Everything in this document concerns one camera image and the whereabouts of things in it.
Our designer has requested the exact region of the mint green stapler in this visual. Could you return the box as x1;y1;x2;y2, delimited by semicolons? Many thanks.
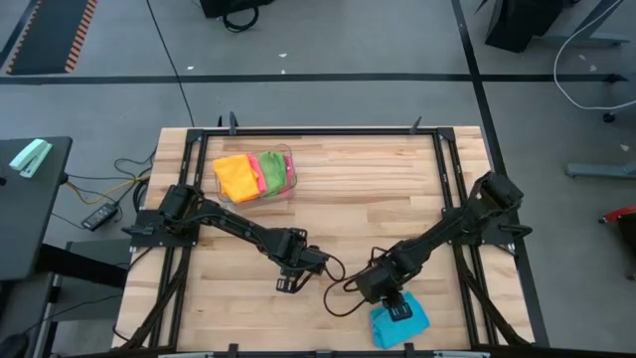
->
8;138;54;179

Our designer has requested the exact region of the black orange-striped floor mat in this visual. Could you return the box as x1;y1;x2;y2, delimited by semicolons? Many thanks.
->
0;0;99;77

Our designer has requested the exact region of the black metal crossbar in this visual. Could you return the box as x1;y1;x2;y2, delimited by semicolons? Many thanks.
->
38;242;129;289

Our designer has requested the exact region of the orange microfiber towel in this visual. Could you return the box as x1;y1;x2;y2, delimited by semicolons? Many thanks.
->
213;153;262;205

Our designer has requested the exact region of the pink microfiber towel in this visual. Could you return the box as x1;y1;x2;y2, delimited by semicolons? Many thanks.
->
246;152;268;194
281;154;298;199

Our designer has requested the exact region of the red cart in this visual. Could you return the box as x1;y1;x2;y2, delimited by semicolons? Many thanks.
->
598;203;636;279

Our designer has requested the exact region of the white floor cable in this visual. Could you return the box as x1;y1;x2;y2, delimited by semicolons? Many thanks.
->
552;0;636;113

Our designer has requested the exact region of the orange wire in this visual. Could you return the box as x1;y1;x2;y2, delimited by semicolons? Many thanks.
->
66;171;150;206

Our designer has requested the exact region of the grey desk leg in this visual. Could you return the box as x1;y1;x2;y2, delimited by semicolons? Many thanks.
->
544;0;635;49
565;162;636;180

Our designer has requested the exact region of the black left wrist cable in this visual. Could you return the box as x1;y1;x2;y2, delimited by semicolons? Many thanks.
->
322;254;348;283

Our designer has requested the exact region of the coiled black cable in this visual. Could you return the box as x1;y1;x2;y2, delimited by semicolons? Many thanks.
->
222;4;260;34

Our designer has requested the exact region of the black equipment box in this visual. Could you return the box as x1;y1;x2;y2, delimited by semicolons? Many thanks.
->
200;0;275;20

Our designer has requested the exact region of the black power adapter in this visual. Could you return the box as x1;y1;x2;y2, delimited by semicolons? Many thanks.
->
80;202;119;232

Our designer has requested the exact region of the thin black floor cable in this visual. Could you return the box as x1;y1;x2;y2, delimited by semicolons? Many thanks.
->
145;0;196;128

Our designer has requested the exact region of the blue microfiber towel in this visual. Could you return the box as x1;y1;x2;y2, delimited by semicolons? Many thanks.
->
370;290;431;350

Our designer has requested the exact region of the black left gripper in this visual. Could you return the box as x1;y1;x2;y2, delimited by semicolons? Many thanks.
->
270;227;329;294

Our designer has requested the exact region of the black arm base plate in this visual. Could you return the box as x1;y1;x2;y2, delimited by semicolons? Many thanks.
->
121;207;203;249
443;206;533;246

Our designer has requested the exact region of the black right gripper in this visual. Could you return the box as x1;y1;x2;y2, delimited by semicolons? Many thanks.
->
355;263;413;322

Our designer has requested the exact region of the black side table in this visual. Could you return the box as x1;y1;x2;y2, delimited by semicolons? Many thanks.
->
0;136;75;282

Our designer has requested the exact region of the green microfiber towel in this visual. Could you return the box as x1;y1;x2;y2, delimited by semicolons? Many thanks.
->
256;151;288;198

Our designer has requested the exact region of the clear plastic bin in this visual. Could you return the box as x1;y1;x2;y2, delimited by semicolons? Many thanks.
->
212;143;298;205

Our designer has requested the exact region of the black cabinet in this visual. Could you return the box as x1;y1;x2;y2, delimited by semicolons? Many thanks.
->
484;0;567;55

